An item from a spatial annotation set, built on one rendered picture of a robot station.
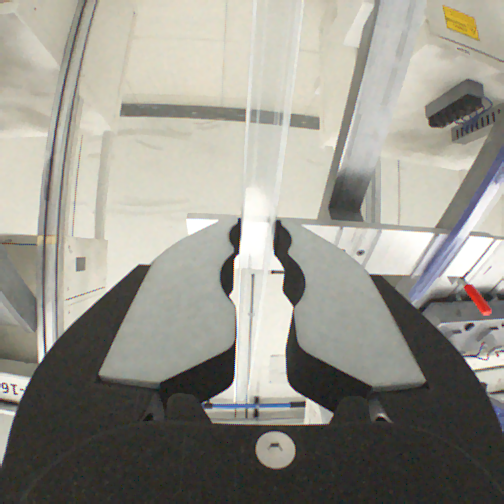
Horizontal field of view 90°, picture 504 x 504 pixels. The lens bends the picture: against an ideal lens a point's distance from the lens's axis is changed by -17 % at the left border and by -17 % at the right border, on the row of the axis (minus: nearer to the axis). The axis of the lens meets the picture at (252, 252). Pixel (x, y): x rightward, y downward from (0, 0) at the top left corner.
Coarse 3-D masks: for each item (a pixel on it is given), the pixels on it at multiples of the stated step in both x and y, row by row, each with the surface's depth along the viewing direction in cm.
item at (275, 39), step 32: (256, 0) 7; (288, 0) 7; (256, 32) 7; (288, 32) 7; (256, 64) 8; (288, 64) 8; (256, 96) 8; (288, 96) 8; (256, 128) 9; (288, 128) 9; (256, 160) 10; (256, 192) 11; (256, 224) 12; (256, 256) 13; (256, 288) 15; (256, 320) 17
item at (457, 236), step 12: (492, 168) 23; (492, 180) 23; (480, 192) 24; (492, 192) 24; (468, 204) 26; (480, 204) 25; (468, 216) 26; (480, 216) 26; (456, 228) 28; (468, 228) 27; (456, 240) 28; (444, 252) 30; (432, 264) 32; (444, 264) 31; (432, 276) 33; (420, 288) 34
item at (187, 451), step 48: (144, 432) 4; (192, 432) 4; (240, 432) 4; (288, 432) 4; (336, 432) 4; (384, 432) 4; (48, 480) 3; (96, 480) 3; (144, 480) 3; (192, 480) 4; (240, 480) 4; (288, 480) 4; (336, 480) 4; (384, 480) 4; (432, 480) 3; (480, 480) 3
